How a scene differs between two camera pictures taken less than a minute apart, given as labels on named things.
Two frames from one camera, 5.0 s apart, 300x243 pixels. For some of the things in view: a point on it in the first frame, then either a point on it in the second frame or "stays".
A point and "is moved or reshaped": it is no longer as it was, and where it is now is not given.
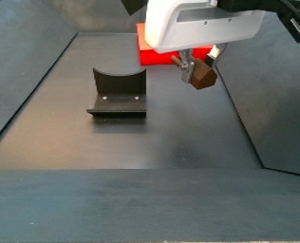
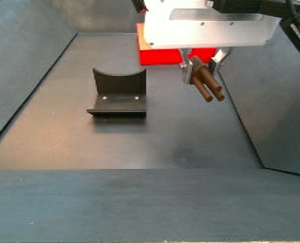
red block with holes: x=149 y=57 stays
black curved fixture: x=121 y=95 stays
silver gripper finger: x=188 y=65 stays
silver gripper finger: x=212 y=55 -> x=223 y=51
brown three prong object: x=204 y=76 is moved or reshaped
